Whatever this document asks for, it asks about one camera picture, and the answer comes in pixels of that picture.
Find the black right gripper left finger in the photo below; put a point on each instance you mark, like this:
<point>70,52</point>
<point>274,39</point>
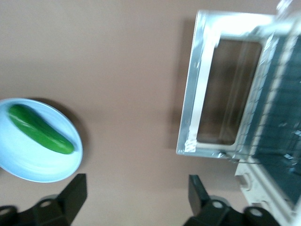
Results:
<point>63,207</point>

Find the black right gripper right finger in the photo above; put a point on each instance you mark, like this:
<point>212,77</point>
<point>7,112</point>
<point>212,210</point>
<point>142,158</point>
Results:
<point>202,212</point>

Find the white toaster oven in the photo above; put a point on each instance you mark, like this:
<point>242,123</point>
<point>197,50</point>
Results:
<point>255,188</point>

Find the light blue plate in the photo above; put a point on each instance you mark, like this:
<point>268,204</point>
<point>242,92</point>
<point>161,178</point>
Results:
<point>35,164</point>

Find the green cucumber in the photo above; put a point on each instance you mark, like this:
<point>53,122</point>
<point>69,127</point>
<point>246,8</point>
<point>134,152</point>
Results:
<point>40,129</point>

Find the brown table cloth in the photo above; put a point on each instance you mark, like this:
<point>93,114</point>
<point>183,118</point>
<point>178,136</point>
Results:
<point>129,70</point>

